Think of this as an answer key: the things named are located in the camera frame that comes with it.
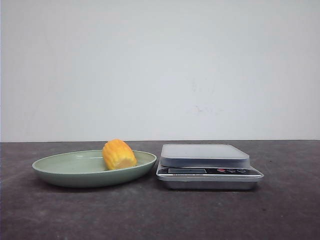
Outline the light green plate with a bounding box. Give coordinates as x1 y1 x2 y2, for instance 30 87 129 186
32 150 157 188

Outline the silver digital kitchen scale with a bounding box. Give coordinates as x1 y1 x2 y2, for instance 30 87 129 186
156 143 264 190

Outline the yellow corn cob piece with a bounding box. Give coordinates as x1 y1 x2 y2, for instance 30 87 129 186
102 139 137 170

